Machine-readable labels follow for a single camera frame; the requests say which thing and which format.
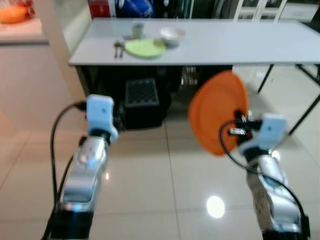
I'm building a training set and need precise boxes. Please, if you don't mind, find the orange plate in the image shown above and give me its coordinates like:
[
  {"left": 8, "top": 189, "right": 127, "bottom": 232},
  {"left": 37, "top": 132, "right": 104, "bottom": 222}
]
[{"left": 188, "top": 70, "right": 250, "bottom": 157}]

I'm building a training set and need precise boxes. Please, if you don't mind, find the black plastic crate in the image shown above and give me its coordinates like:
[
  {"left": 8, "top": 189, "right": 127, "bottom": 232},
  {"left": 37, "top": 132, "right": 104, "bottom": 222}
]
[{"left": 122, "top": 77, "right": 169, "bottom": 129}]

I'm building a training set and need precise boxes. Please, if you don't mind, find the light green plate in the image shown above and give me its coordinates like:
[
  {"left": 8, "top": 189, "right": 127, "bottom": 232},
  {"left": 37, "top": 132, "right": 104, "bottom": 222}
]
[{"left": 123, "top": 38, "right": 166, "bottom": 60}]

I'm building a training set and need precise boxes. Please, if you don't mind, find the grey mug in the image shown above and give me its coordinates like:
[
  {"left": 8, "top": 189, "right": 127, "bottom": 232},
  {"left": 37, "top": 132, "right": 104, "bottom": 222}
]
[{"left": 131, "top": 22, "right": 145, "bottom": 40}]

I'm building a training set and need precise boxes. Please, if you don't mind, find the white ceramic bowl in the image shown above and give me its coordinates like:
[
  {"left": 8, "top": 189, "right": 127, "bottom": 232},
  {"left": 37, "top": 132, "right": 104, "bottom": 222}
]
[{"left": 159, "top": 26, "right": 186, "bottom": 49}]

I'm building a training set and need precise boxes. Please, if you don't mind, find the white glass door cabinet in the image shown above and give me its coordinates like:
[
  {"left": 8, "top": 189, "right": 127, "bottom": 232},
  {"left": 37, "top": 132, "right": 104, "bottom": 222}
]
[{"left": 234, "top": 0, "right": 302, "bottom": 22}]

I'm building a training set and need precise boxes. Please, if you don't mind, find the red cardboard box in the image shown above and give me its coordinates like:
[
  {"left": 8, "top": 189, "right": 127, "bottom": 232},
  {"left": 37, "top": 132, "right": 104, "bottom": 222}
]
[{"left": 88, "top": 0, "right": 117, "bottom": 19}]

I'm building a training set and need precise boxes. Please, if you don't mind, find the blue fabric bag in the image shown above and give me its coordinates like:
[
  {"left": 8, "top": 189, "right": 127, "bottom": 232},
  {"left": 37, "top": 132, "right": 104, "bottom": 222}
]
[{"left": 116, "top": 0, "right": 154, "bottom": 19}]

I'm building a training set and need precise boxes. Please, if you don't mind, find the white kitchen counter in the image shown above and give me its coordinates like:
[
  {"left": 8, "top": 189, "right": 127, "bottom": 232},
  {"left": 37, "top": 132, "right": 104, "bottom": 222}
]
[{"left": 0, "top": 19, "right": 50, "bottom": 47}]

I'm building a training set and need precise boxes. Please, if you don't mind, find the orange bowl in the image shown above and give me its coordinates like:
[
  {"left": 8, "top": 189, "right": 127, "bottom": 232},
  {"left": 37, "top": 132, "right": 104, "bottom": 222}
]
[{"left": 0, "top": 4, "right": 29, "bottom": 25}]

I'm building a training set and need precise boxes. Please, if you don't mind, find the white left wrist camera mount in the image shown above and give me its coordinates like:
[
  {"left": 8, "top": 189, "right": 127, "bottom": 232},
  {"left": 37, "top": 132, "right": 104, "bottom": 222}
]
[{"left": 85, "top": 94, "right": 120, "bottom": 144}]

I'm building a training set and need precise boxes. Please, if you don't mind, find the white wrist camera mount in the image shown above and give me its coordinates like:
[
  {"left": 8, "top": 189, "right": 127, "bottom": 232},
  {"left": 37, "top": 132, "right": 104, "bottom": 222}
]
[
  {"left": 85, "top": 94, "right": 120, "bottom": 144},
  {"left": 238, "top": 114, "right": 288, "bottom": 157}
]

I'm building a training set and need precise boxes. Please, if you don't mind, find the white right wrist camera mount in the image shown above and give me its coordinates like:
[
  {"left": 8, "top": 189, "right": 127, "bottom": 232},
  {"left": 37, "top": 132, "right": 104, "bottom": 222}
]
[{"left": 238, "top": 114, "right": 288, "bottom": 157}]

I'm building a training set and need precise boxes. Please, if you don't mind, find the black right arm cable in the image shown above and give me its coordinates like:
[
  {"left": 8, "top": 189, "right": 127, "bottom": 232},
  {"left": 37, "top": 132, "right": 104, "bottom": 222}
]
[{"left": 218, "top": 120, "right": 309, "bottom": 236}]

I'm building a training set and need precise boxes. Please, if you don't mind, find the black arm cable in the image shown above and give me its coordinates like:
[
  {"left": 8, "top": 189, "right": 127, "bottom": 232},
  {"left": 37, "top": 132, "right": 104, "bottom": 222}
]
[
  {"left": 218, "top": 120, "right": 309, "bottom": 236},
  {"left": 43, "top": 101, "right": 89, "bottom": 238}
]

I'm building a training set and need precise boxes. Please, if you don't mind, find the black table leg frame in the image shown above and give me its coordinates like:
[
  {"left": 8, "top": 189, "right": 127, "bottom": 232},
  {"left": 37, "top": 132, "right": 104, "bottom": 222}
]
[{"left": 257, "top": 63, "right": 320, "bottom": 137}]

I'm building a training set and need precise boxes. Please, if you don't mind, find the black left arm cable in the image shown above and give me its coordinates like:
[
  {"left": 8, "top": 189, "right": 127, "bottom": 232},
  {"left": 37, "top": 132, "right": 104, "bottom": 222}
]
[{"left": 43, "top": 101, "right": 89, "bottom": 238}]

